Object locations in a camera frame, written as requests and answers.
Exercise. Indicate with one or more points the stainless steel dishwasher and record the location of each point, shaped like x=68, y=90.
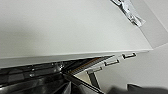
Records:
x=33, y=78

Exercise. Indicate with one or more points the narrow white drawer unit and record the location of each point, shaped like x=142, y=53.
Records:
x=133, y=66

